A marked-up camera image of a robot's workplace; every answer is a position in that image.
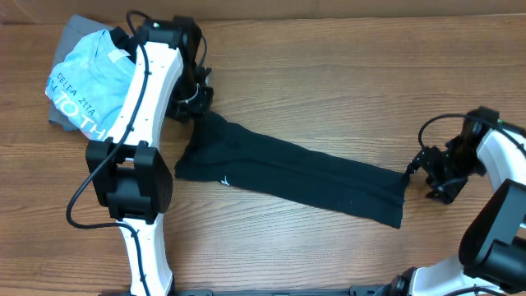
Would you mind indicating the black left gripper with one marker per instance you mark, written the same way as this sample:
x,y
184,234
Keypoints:
x,y
200,108

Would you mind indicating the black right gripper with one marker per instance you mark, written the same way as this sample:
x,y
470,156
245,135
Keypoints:
x,y
450,191

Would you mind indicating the dark teal t-shirt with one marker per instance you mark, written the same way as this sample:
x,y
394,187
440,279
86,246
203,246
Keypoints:
x,y
230,154

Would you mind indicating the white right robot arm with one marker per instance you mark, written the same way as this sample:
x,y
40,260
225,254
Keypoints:
x,y
491,256

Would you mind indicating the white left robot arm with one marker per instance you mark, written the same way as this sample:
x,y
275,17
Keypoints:
x,y
127,170

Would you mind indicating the black folded garment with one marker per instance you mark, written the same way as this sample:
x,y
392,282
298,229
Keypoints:
x,y
122,40

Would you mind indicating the light blue printed t-shirt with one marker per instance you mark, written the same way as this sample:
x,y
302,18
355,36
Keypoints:
x,y
90,86

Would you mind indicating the grey folded garment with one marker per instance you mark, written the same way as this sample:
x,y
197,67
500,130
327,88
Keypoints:
x,y
76,28

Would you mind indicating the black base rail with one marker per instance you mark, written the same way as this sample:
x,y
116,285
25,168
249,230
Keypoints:
x,y
354,290

